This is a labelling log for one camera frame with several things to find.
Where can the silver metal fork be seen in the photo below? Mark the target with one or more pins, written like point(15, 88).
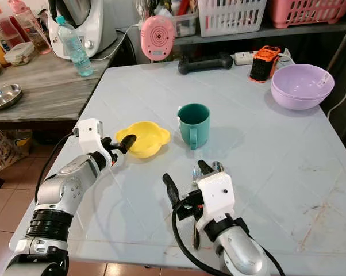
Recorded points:
point(196, 175)

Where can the yellow plastic bowl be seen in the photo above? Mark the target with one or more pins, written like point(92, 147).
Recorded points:
point(147, 138)

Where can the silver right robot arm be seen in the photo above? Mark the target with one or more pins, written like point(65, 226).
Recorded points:
point(245, 250)

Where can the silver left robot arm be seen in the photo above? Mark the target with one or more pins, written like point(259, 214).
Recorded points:
point(65, 187)

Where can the teal plastic mug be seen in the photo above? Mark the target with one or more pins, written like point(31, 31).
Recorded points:
point(194, 122)

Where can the grey wooden side table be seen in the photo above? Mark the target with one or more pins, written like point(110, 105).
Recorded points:
point(49, 92)

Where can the printed bag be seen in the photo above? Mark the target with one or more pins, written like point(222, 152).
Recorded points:
point(15, 146)

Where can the clear water bottle blue cap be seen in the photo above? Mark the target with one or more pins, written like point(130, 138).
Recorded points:
point(76, 53)

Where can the black handheld controller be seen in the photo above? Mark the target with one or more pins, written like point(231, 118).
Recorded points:
point(203, 62)

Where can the pink round speaker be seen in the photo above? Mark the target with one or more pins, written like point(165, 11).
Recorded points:
point(157, 38)

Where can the white power strip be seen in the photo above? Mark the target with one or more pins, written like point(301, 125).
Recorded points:
point(243, 57)

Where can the orange and black device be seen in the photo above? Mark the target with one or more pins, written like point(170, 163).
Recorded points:
point(265, 64)

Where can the white kitchen appliance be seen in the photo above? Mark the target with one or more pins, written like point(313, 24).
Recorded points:
point(98, 26)

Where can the small steel bowl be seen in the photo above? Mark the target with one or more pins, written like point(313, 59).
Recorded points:
point(5, 96)

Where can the purple plastic bowl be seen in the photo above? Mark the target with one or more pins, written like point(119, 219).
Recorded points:
point(303, 87)

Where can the clear plastic storage box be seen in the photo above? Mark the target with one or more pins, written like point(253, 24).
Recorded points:
point(186, 24)

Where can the small clear lidded food container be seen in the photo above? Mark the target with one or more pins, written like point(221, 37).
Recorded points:
point(19, 53)

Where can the pink drinking bottle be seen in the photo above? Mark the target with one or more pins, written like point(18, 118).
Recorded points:
point(30, 26)

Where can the white plastic basket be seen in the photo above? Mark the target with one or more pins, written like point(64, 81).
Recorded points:
point(231, 17)

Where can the red container orange lid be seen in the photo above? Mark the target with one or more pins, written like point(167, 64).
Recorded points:
point(7, 31)

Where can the pink plastic basket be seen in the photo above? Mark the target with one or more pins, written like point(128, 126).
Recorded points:
point(311, 12)

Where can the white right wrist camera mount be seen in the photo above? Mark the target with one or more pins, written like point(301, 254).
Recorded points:
point(216, 192)

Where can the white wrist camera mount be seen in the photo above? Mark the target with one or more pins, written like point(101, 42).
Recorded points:
point(89, 133)
point(216, 192)

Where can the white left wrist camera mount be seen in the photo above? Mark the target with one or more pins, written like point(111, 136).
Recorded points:
point(89, 133)

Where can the dark wall shelf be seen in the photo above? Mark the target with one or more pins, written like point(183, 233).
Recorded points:
point(259, 33)

